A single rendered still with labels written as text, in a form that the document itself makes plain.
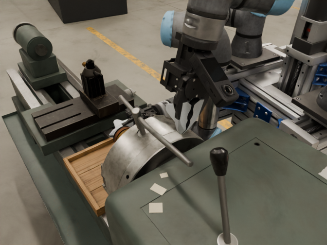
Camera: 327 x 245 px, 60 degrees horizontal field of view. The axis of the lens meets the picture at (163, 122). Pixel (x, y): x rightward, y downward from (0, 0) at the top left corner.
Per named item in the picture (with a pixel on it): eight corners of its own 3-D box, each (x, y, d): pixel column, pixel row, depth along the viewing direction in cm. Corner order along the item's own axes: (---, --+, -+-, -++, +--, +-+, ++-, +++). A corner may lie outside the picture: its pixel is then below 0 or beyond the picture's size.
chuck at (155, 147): (212, 180, 98) (207, 116, 76) (138, 240, 88) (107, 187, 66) (205, 174, 100) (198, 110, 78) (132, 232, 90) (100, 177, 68)
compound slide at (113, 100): (119, 110, 128) (118, 101, 125) (99, 118, 124) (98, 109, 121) (99, 91, 141) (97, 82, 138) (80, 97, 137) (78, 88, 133)
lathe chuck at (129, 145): (205, 174, 100) (198, 110, 78) (132, 232, 90) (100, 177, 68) (188, 159, 106) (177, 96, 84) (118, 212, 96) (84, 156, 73)
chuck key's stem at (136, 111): (140, 139, 78) (129, 110, 70) (146, 135, 79) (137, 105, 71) (144, 144, 77) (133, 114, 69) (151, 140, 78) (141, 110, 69)
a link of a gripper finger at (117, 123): (103, 129, 100) (126, 119, 105) (111, 137, 97) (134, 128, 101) (102, 121, 99) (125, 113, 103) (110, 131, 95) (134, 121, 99)
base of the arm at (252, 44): (246, 42, 141) (250, 22, 134) (268, 54, 130) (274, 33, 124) (222, 48, 135) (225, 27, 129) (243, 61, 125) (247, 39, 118)
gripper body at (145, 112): (124, 125, 108) (151, 114, 114) (136, 137, 103) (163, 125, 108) (123, 109, 103) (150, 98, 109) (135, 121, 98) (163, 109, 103)
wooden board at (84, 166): (178, 169, 114) (179, 163, 112) (98, 217, 97) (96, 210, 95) (138, 131, 133) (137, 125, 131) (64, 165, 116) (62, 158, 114)
